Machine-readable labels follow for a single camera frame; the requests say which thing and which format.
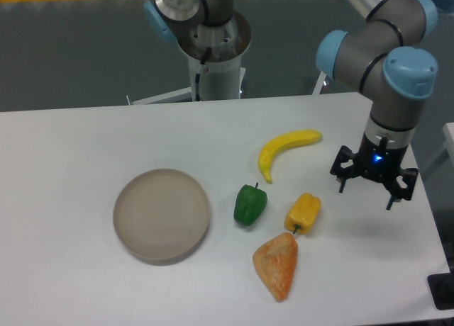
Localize green bell pepper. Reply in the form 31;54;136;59
233;183;267;227

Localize white frame at right edge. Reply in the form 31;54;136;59
421;122;454;180

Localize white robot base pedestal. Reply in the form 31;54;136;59
131;11;252;105

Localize beige round plate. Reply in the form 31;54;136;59
113;169;211;266

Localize black cable on pedestal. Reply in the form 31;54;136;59
194;46;213;102

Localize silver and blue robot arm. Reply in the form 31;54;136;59
143;0;438;203

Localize yellow banana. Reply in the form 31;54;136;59
258;129;323;184

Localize yellow bell pepper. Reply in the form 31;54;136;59
284;193;321;235

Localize orange triangular bread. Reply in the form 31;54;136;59
253;232;298;302

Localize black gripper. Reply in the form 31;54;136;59
330;134;419;210

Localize black device at table edge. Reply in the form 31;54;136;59
427;272;454;310

